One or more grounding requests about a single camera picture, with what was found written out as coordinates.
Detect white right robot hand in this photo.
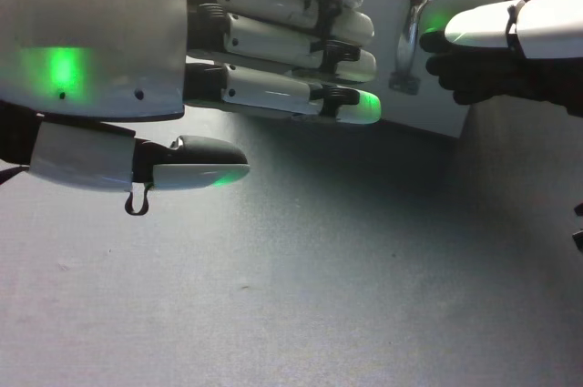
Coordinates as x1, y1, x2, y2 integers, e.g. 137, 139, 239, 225
418, 0, 583, 117

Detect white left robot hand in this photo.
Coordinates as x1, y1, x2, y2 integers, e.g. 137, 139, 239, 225
0, 0, 383, 218

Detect chrome door handle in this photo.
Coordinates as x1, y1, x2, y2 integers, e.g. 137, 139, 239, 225
387, 0, 444, 97

